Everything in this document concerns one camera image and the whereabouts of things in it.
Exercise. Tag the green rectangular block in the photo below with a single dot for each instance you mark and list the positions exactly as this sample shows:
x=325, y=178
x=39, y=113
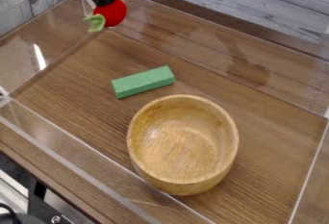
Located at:
x=143, y=81

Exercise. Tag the black metal stand base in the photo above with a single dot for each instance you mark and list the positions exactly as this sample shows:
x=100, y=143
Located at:
x=24, y=209

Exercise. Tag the red plush strawberry green stem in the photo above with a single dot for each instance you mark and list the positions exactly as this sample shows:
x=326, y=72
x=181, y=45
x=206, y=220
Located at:
x=106, y=16

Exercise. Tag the wooden bowl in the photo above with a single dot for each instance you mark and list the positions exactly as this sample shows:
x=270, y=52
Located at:
x=182, y=143

